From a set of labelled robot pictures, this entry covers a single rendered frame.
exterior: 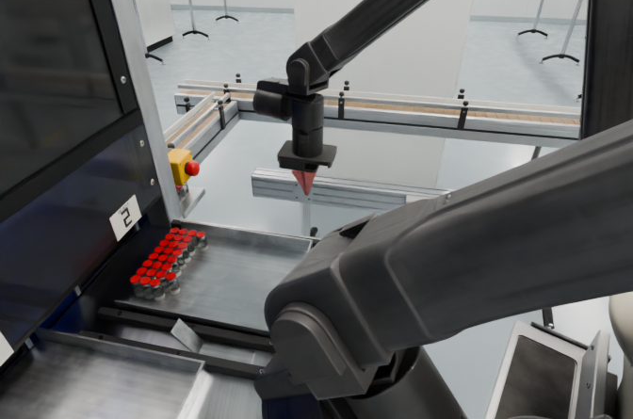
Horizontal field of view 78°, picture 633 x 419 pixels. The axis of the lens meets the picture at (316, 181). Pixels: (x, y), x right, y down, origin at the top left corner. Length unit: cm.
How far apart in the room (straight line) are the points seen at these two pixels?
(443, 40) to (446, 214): 195
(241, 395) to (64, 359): 33
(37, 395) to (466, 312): 77
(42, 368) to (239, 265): 40
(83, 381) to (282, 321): 66
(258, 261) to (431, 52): 150
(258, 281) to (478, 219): 76
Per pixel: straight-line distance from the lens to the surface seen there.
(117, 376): 83
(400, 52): 213
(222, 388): 77
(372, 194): 179
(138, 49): 93
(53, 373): 89
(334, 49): 63
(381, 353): 21
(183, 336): 79
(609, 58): 58
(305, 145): 70
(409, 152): 234
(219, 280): 92
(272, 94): 71
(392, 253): 18
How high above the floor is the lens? 153
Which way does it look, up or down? 33 degrees down
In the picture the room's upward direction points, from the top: straight up
